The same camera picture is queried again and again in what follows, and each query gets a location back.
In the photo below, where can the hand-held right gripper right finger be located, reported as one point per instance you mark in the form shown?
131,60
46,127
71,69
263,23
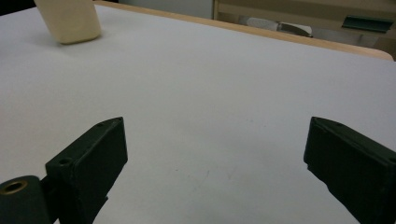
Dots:
355,165

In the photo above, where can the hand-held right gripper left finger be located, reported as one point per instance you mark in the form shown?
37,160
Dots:
93,161

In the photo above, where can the cream plastic cup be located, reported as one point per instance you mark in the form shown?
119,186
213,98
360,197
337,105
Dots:
73,20

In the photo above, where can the dark green tray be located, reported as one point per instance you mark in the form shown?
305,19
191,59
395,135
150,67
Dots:
367,23

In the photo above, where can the wooden shelf unit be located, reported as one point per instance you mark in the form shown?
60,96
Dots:
311,18

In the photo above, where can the white cloth bundle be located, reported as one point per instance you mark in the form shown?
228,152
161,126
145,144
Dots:
274,25

